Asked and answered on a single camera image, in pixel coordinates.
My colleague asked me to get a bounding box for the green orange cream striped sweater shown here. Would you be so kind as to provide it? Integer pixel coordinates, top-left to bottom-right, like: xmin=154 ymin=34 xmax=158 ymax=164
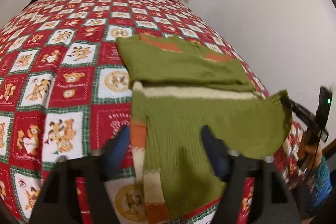
xmin=117 ymin=34 xmax=292 ymax=223

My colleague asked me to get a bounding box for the person's right hand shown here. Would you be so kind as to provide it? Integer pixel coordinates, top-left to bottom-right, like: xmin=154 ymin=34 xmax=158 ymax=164
xmin=298 ymin=132 xmax=323 ymax=170

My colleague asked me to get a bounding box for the blue patterned sleeve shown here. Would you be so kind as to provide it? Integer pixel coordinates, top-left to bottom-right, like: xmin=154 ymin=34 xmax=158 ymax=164
xmin=307 ymin=156 xmax=333 ymax=210

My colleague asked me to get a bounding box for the red teddy bear bedspread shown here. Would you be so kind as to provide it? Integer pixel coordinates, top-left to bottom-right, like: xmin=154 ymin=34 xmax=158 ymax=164
xmin=0 ymin=0 xmax=305 ymax=224

